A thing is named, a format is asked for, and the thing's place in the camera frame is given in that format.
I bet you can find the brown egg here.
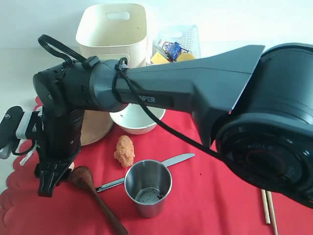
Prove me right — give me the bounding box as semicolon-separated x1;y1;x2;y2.
69;162;74;171

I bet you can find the red tablecloth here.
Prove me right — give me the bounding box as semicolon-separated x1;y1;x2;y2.
0;95;313;235

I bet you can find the cream plastic bin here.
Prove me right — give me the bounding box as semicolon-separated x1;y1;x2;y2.
75;3;147;68

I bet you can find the wooden chopstick outer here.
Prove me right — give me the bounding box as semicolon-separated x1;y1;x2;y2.
266;191;279;235

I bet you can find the steel table knife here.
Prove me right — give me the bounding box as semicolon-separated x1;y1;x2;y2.
95;153;195;192

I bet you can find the stainless steel cup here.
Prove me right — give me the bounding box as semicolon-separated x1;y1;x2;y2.
124;160;173;218

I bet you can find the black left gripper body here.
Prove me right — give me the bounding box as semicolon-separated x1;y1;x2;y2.
34;107;85;182

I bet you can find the white ceramic bowl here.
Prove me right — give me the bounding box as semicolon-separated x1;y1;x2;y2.
110;104;157;135

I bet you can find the yellow cheese wedge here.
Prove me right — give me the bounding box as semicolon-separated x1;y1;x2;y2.
151;52;170;64

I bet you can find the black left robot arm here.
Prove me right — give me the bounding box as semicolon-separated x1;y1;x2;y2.
33;43;313;208

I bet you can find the dark wooden spoon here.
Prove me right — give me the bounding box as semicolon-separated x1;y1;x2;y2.
70;166;129;235

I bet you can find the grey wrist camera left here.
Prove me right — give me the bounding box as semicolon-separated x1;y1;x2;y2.
0;105;41;160

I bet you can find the brown wooden plate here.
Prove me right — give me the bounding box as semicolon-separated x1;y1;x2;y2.
81;110;113;146

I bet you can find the yellow lemon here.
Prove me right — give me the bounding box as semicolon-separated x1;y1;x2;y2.
176;53;195;62

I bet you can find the white perforated basket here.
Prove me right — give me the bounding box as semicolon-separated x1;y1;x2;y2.
146;25;201;66

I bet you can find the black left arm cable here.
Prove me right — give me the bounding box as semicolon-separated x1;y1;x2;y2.
38;34;223;162

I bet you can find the orange fried food piece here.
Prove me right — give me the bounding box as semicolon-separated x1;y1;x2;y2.
113;135;135;168

